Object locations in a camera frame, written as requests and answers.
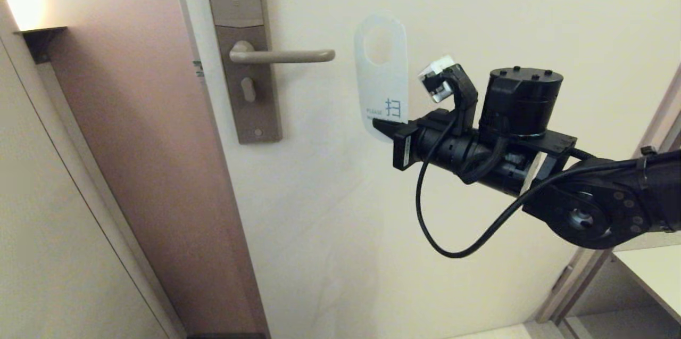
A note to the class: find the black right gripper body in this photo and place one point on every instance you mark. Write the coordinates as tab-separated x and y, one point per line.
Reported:
436	142

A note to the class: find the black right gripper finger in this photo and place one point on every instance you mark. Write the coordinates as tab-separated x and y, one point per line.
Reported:
391	127

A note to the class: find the blue door hanger sign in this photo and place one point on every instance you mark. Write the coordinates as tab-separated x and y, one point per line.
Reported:
380	83

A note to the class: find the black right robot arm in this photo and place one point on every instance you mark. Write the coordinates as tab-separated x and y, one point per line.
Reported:
585	206

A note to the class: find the white room door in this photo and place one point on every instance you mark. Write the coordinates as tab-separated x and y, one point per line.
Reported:
372	222

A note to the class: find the white shelf board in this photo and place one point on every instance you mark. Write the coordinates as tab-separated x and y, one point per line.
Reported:
657	272

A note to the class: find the wall lamp with shelf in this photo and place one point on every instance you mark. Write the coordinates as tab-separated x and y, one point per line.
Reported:
41	40

